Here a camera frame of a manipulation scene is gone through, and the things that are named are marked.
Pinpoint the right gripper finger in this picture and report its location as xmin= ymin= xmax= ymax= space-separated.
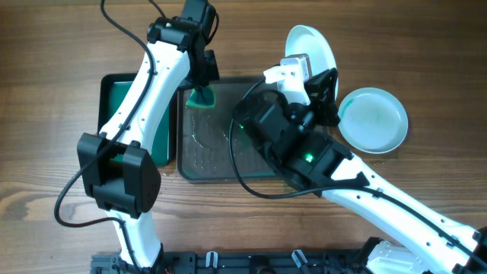
xmin=314 ymin=92 xmax=340 ymax=127
xmin=305 ymin=68 xmax=338 ymax=99

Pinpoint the green yellow sponge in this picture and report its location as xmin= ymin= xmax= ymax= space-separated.
xmin=186 ymin=86 xmax=216 ymax=109

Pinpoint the pale blue plate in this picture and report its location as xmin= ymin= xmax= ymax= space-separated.
xmin=338 ymin=88 xmax=409 ymax=155

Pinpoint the white plate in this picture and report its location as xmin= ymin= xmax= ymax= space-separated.
xmin=284 ymin=25 xmax=337 ymax=81

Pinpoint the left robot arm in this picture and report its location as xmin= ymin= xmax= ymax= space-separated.
xmin=78 ymin=0 xmax=219 ymax=273

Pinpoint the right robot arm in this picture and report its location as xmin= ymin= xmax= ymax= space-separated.
xmin=231 ymin=68 xmax=486 ymax=273

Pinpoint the black tray with green water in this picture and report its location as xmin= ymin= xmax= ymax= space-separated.
xmin=97 ymin=73 xmax=177 ymax=167

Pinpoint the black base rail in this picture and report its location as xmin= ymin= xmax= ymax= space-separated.
xmin=90 ymin=250 xmax=370 ymax=274

